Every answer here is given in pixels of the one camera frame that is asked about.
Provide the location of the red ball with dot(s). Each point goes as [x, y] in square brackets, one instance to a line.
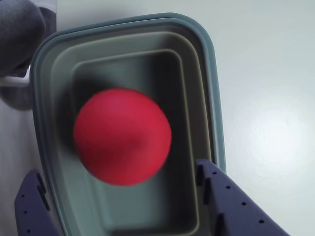
[123, 137]

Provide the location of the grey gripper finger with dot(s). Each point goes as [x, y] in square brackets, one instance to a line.
[236, 214]
[32, 214]

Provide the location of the grey plastic container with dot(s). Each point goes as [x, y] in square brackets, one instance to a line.
[197, 73]

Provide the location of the grey rounded fabric object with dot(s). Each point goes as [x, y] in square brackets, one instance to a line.
[17, 32]

